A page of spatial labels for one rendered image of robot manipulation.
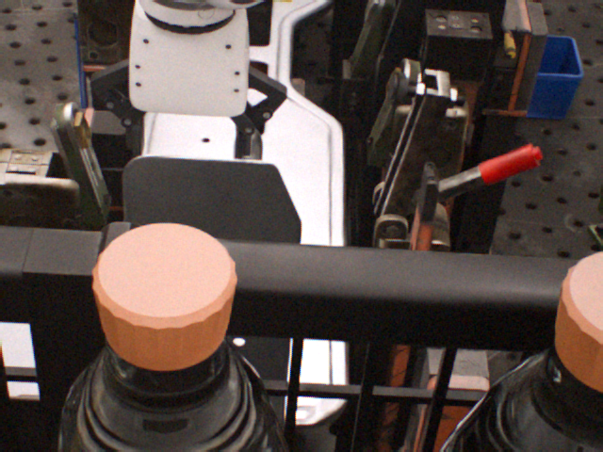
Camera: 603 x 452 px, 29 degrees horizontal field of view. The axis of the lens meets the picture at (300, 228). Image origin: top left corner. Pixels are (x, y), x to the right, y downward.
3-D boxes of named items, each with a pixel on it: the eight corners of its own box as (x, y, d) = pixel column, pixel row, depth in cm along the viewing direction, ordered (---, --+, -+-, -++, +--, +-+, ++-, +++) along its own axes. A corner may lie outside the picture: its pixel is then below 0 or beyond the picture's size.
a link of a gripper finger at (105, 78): (178, 49, 99) (183, 101, 103) (87, 47, 99) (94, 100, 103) (177, 56, 98) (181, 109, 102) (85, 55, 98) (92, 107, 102)
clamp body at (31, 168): (19, 353, 142) (-15, 129, 118) (117, 358, 142) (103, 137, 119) (4, 413, 136) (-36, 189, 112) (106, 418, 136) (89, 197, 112)
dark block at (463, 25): (380, 276, 155) (424, 7, 126) (432, 280, 155) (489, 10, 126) (382, 304, 152) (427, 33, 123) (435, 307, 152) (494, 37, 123)
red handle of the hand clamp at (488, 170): (377, 191, 112) (532, 129, 106) (387, 206, 113) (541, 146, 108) (378, 221, 109) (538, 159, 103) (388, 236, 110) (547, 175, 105)
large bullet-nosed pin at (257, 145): (233, 166, 126) (235, 118, 121) (262, 168, 126) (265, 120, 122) (231, 185, 124) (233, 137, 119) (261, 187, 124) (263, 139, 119)
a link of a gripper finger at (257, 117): (274, 92, 104) (270, 151, 108) (238, 90, 103) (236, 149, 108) (273, 115, 101) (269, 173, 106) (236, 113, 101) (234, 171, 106)
